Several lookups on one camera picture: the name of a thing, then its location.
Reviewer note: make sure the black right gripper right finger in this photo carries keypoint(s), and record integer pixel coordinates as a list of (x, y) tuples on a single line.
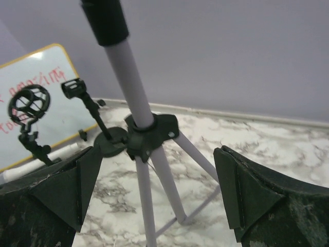
[(267, 208)]

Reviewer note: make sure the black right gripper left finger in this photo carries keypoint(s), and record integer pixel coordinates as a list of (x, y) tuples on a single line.
[(48, 207)]

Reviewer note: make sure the white handheld microphone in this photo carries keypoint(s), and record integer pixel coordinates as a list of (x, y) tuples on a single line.
[(56, 156)]

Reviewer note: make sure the black round-base mic stand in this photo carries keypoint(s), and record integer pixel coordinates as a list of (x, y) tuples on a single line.
[(112, 141)]

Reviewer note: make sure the black tripod mic stand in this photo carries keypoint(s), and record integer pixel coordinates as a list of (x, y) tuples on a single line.
[(25, 108)]

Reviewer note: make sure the lilac music stand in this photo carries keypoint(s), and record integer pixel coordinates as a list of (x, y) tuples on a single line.
[(147, 131)]

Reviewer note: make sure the black whiteboard foot clip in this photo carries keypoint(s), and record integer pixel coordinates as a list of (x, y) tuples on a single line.
[(83, 135)]

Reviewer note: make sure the yellow-framed whiteboard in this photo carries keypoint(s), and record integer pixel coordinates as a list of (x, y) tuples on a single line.
[(48, 67)]

